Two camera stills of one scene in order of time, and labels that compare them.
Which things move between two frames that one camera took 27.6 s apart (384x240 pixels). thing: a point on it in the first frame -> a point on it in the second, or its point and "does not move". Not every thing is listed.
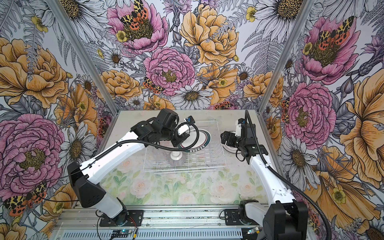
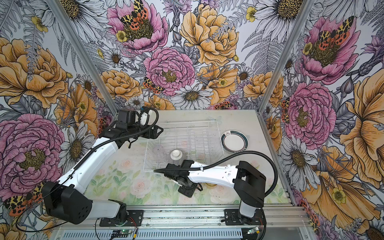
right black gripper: x=227 y=139 -> x=186 y=188
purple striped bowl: x=176 y=158 does not move
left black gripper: x=174 y=141 -> x=153 y=132
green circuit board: x=120 y=233 does not move
